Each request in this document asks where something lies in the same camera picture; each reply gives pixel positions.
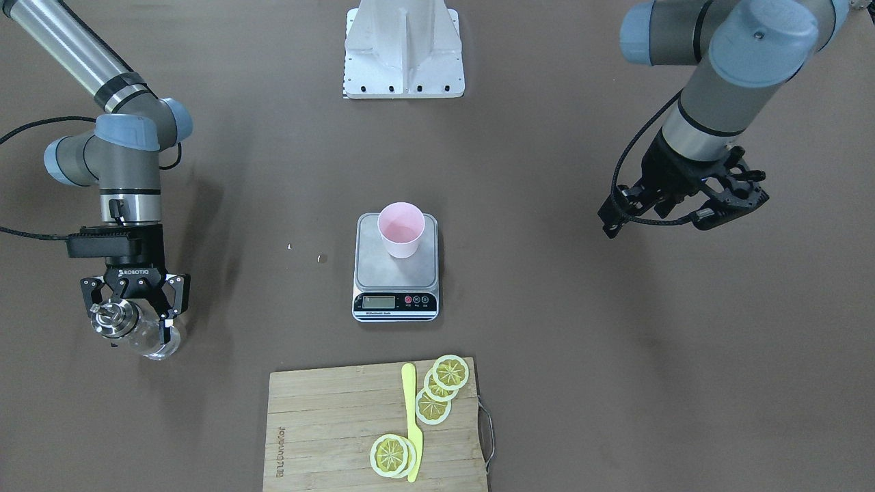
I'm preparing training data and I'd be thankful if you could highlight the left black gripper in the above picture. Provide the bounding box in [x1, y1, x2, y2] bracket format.
[599, 131, 712, 238]

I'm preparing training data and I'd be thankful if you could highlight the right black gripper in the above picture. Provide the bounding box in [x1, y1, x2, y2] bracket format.
[81, 222, 190, 345]

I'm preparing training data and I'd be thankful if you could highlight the clear glass sauce bottle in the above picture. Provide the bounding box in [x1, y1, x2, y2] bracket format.
[90, 299, 185, 360]

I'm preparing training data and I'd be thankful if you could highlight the pink plastic cup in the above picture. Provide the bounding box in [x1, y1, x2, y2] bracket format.
[377, 202, 425, 259]

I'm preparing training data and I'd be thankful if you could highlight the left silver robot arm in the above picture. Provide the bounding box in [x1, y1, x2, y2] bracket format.
[599, 1, 851, 238]

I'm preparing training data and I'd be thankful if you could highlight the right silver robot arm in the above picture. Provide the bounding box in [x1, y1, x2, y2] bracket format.
[2, 1, 193, 360]

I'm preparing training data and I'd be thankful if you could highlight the silver kitchen scale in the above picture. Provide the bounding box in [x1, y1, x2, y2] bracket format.
[352, 213, 440, 322]

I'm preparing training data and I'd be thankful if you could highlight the wooden cutting board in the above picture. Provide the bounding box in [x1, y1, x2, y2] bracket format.
[262, 362, 489, 491]

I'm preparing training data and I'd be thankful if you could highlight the lemon slice toy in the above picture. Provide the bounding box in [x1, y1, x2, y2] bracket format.
[424, 368, 459, 402]
[414, 389, 451, 426]
[369, 433, 418, 479]
[432, 355, 470, 392]

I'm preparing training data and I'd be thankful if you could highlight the yellow plastic knife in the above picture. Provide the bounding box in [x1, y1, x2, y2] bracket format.
[401, 362, 424, 482]

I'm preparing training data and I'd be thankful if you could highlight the black braided cable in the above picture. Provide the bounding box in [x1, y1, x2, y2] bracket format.
[610, 92, 715, 228]

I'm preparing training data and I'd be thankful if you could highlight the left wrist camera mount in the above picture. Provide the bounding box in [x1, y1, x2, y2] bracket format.
[690, 146, 770, 230]

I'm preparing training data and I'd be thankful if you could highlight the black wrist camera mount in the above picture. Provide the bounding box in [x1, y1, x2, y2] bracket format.
[65, 227, 143, 258]

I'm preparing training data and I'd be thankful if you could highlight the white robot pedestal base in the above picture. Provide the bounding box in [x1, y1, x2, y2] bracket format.
[342, 1, 466, 100]

